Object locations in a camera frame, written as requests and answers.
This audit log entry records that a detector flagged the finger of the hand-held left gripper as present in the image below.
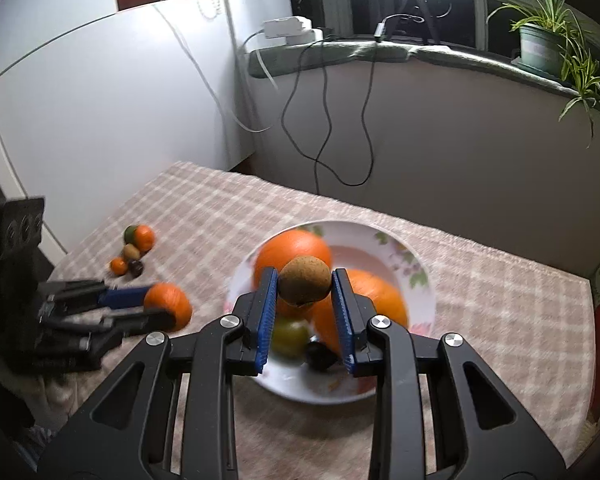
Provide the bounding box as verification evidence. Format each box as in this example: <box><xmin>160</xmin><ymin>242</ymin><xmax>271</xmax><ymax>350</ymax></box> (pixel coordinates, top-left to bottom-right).
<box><xmin>41</xmin><ymin>280</ymin><xmax>155</xmax><ymax>311</ymax></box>
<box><xmin>39</xmin><ymin>310</ymin><xmax>177</xmax><ymax>357</ymax></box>

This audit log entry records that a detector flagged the white power strip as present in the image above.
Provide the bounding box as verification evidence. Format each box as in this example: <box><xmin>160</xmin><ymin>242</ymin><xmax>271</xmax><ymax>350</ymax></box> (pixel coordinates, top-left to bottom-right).
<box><xmin>263</xmin><ymin>17</ymin><xmax>312</xmax><ymax>39</ymax></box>

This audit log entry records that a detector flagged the large orange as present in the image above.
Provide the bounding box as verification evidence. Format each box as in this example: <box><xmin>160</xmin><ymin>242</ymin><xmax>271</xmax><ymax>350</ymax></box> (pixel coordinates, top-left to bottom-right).
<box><xmin>253</xmin><ymin>230</ymin><xmax>332</xmax><ymax>291</ymax></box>
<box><xmin>312</xmin><ymin>269</ymin><xmax>409</xmax><ymax>356</ymax></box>

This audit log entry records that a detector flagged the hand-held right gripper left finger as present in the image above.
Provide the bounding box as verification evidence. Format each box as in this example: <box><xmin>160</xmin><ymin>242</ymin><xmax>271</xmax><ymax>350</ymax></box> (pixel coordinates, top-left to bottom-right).
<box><xmin>37</xmin><ymin>267</ymin><xmax>281</xmax><ymax>480</ymax></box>

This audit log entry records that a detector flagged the window frame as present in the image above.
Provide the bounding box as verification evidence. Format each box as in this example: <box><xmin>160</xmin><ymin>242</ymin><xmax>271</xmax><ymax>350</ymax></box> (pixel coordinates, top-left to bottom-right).
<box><xmin>282</xmin><ymin>0</ymin><xmax>600</xmax><ymax>111</ymax></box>

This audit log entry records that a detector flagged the white cable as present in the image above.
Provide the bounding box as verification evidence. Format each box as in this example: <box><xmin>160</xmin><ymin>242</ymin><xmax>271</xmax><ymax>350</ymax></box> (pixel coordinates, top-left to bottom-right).
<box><xmin>152</xmin><ymin>0</ymin><xmax>280</xmax><ymax>133</ymax></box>

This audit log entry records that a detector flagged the checkered blanket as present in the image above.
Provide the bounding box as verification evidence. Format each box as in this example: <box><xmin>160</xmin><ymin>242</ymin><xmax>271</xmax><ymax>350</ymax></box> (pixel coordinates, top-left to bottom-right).
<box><xmin>40</xmin><ymin>160</ymin><xmax>596</xmax><ymax>480</ymax></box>

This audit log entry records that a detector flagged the black tripod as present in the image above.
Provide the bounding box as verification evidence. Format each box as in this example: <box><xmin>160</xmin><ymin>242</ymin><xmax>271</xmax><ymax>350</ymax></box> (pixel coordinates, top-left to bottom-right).
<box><xmin>395</xmin><ymin>0</ymin><xmax>441</xmax><ymax>43</ymax></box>

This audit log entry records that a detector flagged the potted spider plant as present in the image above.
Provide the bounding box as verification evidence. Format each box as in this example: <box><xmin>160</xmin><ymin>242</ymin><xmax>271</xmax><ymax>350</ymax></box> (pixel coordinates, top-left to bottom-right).
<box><xmin>482</xmin><ymin>0</ymin><xmax>600</xmax><ymax>148</ymax></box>

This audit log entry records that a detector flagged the grey windowsill cover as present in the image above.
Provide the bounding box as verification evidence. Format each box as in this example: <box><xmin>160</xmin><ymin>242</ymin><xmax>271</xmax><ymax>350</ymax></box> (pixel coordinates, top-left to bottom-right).
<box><xmin>248</xmin><ymin>40</ymin><xmax>600</xmax><ymax>121</ymax></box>

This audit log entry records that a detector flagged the white floral plate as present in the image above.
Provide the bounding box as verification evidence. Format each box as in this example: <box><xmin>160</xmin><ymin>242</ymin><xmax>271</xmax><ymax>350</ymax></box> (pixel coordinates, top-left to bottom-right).
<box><xmin>223</xmin><ymin>220</ymin><xmax>437</xmax><ymax>404</ymax></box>

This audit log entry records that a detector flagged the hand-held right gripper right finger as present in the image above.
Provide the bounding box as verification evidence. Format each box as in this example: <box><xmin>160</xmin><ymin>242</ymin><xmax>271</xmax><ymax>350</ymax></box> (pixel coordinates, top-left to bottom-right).
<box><xmin>331</xmin><ymin>269</ymin><xmax>567</xmax><ymax>480</ymax></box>

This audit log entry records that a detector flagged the white cabinet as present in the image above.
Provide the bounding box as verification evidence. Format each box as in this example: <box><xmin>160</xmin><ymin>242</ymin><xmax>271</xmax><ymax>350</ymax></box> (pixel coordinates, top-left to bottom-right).
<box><xmin>0</xmin><ymin>0</ymin><xmax>256</xmax><ymax>266</ymax></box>

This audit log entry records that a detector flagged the green round fruit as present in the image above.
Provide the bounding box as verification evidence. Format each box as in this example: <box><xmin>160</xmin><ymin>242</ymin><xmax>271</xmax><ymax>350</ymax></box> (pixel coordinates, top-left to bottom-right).
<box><xmin>271</xmin><ymin>317</ymin><xmax>311</xmax><ymax>359</ymax></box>

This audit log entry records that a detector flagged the medium tangerine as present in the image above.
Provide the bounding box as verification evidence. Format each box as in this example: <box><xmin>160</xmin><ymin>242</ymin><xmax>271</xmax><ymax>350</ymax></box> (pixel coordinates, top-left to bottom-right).
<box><xmin>144</xmin><ymin>283</ymin><xmax>193</xmax><ymax>332</ymax></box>

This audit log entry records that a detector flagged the white charger block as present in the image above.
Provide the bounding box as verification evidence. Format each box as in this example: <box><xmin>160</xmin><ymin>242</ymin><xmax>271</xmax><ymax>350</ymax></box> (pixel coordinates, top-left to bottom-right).
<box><xmin>287</xmin><ymin>29</ymin><xmax>326</xmax><ymax>46</ymax></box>

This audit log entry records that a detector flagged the mandarin with green leaf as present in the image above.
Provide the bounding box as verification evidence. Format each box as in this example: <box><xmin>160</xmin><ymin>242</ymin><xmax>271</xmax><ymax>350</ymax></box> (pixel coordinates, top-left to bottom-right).
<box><xmin>124</xmin><ymin>225</ymin><xmax>157</xmax><ymax>253</ymax></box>

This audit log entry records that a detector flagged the black ring light cable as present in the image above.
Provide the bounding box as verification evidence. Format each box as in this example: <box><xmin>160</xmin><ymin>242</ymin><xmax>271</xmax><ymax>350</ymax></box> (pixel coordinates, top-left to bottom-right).
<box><xmin>330</xmin><ymin>22</ymin><xmax>388</xmax><ymax>187</ymax></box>

